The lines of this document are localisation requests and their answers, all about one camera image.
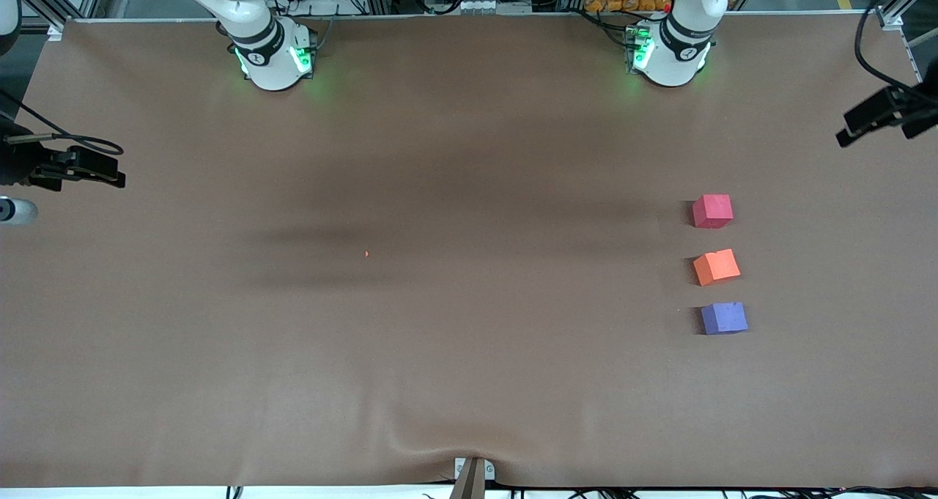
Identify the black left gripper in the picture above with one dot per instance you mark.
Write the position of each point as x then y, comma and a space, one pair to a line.
918, 111

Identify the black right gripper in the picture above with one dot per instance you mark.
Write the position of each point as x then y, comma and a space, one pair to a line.
16, 165

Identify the orange foam block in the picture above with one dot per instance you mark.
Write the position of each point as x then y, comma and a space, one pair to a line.
717, 267

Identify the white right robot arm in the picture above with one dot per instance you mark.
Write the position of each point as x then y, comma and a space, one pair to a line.
267, 52

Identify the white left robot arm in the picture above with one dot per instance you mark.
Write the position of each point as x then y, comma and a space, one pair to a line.
670, 52

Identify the red foam block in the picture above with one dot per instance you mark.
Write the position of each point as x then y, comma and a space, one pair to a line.
711, 211

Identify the purple foam block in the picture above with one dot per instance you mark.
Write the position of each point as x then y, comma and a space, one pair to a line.
724, 319

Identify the white terminal block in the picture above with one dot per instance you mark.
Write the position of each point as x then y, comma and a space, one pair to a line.
481, 6

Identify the large table cover cloth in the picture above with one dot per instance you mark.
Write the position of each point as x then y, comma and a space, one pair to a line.
469, 382

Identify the brown support bar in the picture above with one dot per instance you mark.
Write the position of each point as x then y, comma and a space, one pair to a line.
470, 484

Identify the metal clamp bracket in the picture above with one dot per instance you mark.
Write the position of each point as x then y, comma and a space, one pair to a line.
460, 470

